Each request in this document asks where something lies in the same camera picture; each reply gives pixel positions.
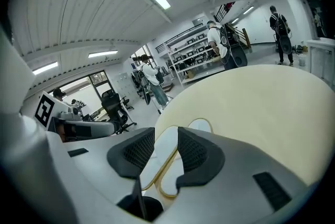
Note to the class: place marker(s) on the black framed window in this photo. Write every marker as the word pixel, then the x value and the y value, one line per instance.
pixel 86 89

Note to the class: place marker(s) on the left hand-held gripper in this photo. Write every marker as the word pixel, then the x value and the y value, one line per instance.
pixel 44 110

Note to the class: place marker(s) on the black office chair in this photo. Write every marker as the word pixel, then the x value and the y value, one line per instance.
pixel 127 102
pixel 113 107

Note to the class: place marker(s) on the white bucket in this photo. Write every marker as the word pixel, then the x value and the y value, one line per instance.
pixel 302 60

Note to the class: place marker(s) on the row of grey equipment cases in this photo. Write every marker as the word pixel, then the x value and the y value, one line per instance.
pixel 193 51

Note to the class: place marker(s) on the white locker cabinet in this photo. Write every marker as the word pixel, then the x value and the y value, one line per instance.
pixel 125 87

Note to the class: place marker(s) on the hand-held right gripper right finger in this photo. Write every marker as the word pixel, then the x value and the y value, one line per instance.
pixel 199 157

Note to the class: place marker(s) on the white shelving unit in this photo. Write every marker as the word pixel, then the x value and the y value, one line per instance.
pixel 193 60

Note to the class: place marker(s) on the white table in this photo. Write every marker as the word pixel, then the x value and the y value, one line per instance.
pixel 320 53

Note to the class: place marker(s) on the grey oval hanging bag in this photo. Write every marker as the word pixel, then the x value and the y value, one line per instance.
pixel 147 96
pixel 239 56

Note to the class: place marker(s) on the white slipper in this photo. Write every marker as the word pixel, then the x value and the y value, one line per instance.
pixel 170 181
pixel 165 144

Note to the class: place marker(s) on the dark staircase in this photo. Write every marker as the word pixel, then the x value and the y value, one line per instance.
pixel 230 24

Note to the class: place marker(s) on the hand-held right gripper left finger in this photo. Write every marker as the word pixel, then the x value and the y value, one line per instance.
pixel 131 155

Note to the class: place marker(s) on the cardboard box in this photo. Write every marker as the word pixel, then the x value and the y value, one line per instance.
pixel 189 74

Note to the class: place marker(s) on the round beige table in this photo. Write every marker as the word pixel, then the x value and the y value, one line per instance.
pixel 248 113

